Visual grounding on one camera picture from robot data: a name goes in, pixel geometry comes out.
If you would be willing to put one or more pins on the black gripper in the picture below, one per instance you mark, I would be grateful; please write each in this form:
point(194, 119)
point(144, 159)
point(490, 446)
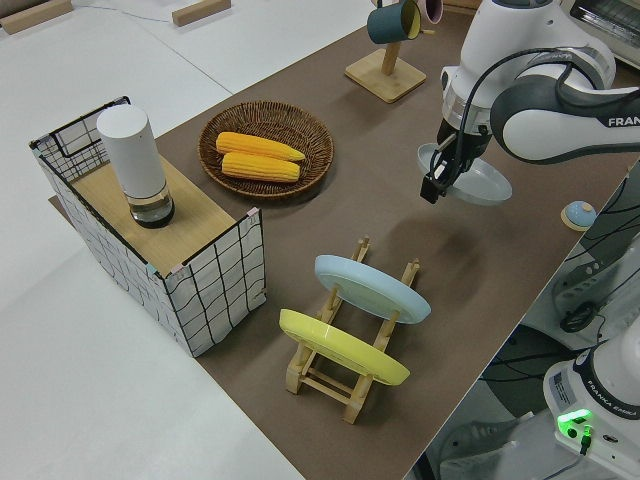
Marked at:
point(482, 142)

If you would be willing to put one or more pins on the gray plate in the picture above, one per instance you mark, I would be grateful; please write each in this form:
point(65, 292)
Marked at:
point(485, 185)

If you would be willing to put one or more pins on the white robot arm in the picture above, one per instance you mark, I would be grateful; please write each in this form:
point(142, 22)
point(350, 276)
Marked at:
point(545, 125)

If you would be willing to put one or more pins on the light blue plate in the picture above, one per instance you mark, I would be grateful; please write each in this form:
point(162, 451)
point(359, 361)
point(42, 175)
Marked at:
point(370, 287)

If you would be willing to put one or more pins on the yellow plate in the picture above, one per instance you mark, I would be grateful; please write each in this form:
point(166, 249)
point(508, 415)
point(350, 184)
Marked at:
point(345, 350)

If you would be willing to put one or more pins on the wooden plate rack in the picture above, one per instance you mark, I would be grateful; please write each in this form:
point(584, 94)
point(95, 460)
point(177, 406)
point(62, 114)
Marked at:
point(325, 387)

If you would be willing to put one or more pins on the wooden mug tree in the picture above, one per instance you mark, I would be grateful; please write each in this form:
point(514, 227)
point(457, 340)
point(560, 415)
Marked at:
point(387, 77)

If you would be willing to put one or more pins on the brown wicker basket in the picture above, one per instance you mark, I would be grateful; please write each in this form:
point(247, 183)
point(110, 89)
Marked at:
point(315, 135)

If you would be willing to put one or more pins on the dark teal mug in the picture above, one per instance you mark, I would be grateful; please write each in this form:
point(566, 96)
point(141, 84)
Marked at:
point(390, 22)

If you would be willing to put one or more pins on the pink mug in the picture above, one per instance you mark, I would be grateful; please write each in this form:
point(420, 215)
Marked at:
point(432, 10)

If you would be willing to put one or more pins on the wooden cabinet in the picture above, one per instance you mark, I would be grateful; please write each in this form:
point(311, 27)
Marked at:
point(462, 4)

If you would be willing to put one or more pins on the yellow corn cob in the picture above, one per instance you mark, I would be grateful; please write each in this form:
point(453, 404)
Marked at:
point(260, 167)
point(255, 145)

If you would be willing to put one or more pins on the white toaster oven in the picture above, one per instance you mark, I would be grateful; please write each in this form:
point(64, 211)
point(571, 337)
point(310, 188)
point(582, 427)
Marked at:
point(610, 25)

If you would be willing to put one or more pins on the short wooden block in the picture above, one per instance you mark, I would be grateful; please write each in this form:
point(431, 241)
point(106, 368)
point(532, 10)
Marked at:
point(200, 11)

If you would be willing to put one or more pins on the long wooden block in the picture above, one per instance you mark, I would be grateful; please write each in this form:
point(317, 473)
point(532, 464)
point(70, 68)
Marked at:
point(35, 15)

